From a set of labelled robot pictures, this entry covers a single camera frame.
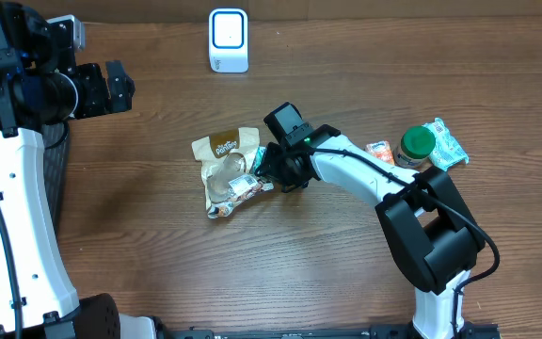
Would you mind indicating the beige brown pastry bag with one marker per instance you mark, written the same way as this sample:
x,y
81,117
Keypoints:
x,y
223,157

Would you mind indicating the mint green wipes packet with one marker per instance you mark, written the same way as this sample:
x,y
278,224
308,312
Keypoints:
x,y
447,152

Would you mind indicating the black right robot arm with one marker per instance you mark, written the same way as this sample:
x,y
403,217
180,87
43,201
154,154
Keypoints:
x,y
431,233

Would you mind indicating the small teal tissue pack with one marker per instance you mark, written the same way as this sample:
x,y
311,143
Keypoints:
x,y
259,156

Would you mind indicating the clear red snack bag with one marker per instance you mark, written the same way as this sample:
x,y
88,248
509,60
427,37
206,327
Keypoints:
x,y
235,193

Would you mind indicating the dark grey mesh basket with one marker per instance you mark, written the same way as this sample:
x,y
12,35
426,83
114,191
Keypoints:
x,y
56,138

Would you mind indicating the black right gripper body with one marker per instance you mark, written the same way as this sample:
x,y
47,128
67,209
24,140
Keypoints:
x,y
278,169

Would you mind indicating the small orange box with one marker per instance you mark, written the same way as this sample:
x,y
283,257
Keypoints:
x,y
381,150

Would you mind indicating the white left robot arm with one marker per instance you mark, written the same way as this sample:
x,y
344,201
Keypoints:
x,y
41,84

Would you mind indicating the green lidded jar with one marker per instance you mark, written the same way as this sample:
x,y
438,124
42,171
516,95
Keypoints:
x,y
414,147

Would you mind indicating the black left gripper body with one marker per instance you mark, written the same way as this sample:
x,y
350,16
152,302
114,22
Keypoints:
x,y
94,99

